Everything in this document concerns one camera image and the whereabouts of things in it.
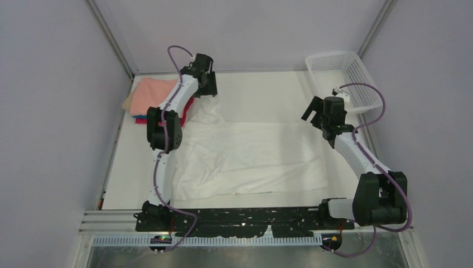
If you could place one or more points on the white plastic basket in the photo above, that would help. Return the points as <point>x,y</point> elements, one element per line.
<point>343,69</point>

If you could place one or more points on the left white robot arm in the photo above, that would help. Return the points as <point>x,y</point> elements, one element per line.
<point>164,130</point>

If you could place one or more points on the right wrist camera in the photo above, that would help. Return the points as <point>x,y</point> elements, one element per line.
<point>338,92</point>

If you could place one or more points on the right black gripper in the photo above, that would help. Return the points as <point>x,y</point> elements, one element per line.
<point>317,115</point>

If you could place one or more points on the white t shirt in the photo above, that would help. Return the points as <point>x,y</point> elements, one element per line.
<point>217,157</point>

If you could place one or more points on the white slotted cable duct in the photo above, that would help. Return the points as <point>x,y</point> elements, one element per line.
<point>165,240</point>

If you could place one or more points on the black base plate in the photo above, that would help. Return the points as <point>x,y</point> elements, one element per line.
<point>284,222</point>

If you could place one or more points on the grey aluminium frame rail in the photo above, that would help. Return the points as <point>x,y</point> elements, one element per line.
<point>97,13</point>

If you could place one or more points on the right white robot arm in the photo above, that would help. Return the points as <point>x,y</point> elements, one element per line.
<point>380,197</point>

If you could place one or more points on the blue folded t shirt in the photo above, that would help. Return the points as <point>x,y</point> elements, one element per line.
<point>140,117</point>

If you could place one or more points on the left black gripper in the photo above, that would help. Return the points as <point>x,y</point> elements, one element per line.
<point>208,85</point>

